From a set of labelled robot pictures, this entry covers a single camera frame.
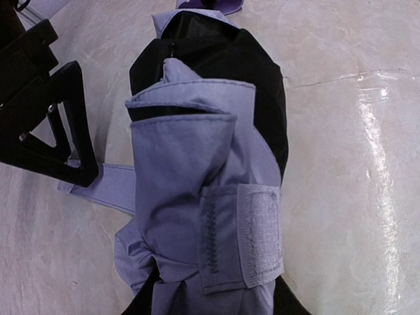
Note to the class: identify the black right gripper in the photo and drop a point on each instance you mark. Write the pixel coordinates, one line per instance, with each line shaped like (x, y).
(44, 127)

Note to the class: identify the lilac folding umbrella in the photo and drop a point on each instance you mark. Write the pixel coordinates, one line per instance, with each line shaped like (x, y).
(209, 138)

